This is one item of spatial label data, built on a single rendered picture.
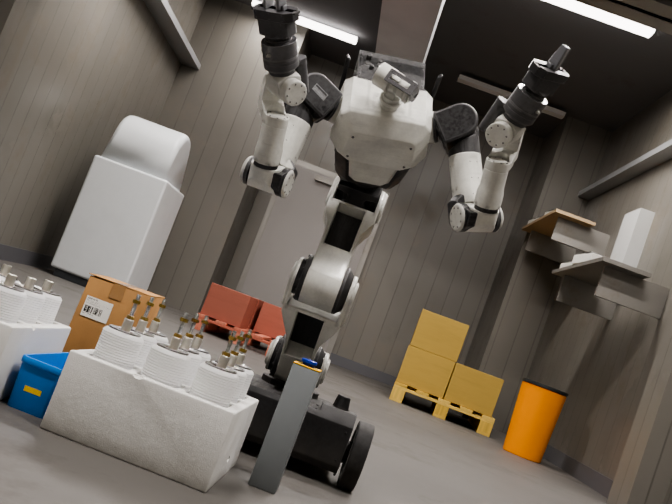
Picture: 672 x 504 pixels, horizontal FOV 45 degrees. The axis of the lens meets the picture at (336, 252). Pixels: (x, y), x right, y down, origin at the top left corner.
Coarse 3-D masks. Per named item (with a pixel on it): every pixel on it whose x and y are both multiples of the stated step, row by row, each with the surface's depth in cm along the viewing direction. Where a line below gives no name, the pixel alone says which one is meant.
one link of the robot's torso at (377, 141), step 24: (360, 72) 232; (408, 72) 236; (360, 96) 226; (432, 96) 237; (336, 120) 228; (360, 120) 223; (384, 120) 224; (408, 120) 224; (432, 120) 230; (336, 144) 231; (360, 144) 227; (384, 144) 226; (408, 144) 225; (336, 168) 243; (360, 168) 237; (384, 168) 236; (408, 168) 240
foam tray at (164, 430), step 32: (64, 384) 179; (96, 384) 178; (128, 384) 178; (160, 384) 178; (64, 416) 178; (96, 416) 178; (128, 416) 177; (160, 416) 177; (192, 416) 177; (224, 416) 177; (96, 448) 177; (128, 448) 177; (160, 448) 176; (192, 448) 176; (224, 448) 180; (192, 480) 175
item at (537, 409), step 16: (528, 384) 627; (528, 400) 623; (544, 400) 618; (560, 400) 622; (512, 416) 634; (528, 416) 620; (544, 416) 618; (512, 432) 626; (528, 432) 618; (544, 432) 619; (512, 448) 622; (528, 448) 617; (544, 448) 623
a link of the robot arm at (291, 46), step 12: (264, 12) 194; (276, 12) 193; (288, 12) 192; (264, 24) 197; (276, 24) 195; (288, 24) 194; (276, 36) 196; (288, 36) 196; (264, 48) 198; (276, 48) 197; (288, 48) 198; (276, 60) 199; (288, 60) 199
